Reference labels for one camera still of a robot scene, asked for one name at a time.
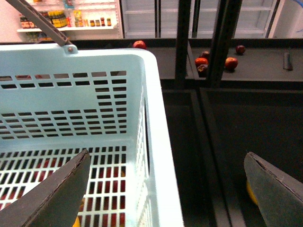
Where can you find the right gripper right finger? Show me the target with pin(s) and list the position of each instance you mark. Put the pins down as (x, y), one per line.
(279, 196)

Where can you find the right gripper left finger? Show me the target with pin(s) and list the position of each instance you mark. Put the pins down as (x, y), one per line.
(55, 202)

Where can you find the yellow lemon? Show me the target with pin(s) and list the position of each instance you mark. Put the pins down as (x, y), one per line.
(251, 194)

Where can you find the light blue plastic shopping basket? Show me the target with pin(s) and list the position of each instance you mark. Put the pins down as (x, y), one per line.
(57, 100)

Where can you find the red apple middle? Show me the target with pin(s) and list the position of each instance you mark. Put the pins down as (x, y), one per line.
(231, 63)

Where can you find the dark red apple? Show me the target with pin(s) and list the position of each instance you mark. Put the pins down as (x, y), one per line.
(202, 70)
(240, 49)

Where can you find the dark red apple far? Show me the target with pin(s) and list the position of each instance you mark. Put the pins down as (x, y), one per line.
(240, 49)

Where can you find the red orange apple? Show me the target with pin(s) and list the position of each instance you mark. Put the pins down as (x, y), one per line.
(201, 61)

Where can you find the red apple far left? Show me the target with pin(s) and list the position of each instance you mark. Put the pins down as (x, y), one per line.
(139, 44)

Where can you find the white grocery shelf with bottles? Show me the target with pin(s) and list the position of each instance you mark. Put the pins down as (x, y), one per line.
(83, 19)

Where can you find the black metal upright post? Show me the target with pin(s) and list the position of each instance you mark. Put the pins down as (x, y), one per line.
(225, 25)

